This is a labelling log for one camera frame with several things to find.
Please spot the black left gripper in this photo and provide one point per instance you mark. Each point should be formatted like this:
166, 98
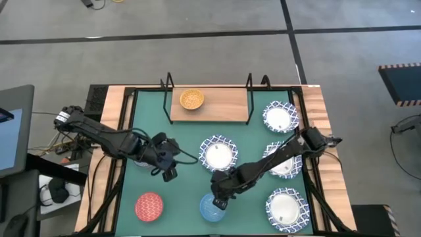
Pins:
164, 153

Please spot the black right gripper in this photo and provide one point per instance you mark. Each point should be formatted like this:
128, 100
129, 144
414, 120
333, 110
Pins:
225, 184

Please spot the blue white patterned paper bowl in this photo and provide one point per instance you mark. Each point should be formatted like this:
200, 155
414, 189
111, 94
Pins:
279, 116
218, 154
286, 210
286, 168

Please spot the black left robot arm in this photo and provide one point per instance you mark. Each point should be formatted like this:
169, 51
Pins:
98, 135

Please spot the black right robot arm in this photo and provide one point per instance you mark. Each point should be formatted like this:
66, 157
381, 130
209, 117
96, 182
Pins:
279, 158

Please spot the green table mat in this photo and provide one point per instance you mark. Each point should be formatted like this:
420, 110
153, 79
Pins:
184, 184

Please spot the black perforated box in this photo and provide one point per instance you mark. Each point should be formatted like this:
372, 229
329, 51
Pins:
96, 97

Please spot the black rounded object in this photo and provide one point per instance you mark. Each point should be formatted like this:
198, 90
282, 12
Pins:
58, 191

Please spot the black box with striped edge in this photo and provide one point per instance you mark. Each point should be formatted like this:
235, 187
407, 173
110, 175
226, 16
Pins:
371, 220

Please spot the grey monitor with blue screen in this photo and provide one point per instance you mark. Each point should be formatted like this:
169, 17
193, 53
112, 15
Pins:
16, 138

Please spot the black computer mouse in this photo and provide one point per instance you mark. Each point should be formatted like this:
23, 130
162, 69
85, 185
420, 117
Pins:
14, 226

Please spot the black power adapter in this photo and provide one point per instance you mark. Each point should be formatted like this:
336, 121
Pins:
87, 2

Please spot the grey metal stand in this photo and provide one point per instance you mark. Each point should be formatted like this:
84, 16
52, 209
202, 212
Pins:
408, 124

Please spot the dark platform with striped edge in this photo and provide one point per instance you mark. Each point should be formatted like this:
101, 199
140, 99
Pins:
403, 84

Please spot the black metal rig frame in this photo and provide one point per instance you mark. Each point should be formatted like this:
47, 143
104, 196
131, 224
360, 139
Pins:
129, 91

